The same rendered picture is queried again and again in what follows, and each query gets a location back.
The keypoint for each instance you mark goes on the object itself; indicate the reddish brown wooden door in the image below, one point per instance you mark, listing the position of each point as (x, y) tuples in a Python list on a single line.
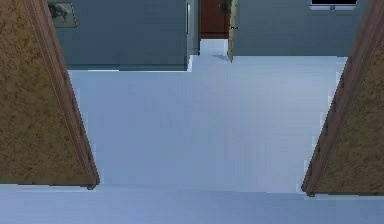
[(213, 18)]

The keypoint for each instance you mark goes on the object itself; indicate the beige open room door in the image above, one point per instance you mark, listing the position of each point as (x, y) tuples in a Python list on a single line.
[(233, 30)]

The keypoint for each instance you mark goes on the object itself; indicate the framed dark picture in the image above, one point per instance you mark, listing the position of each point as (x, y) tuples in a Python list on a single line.
[(62, 14)]

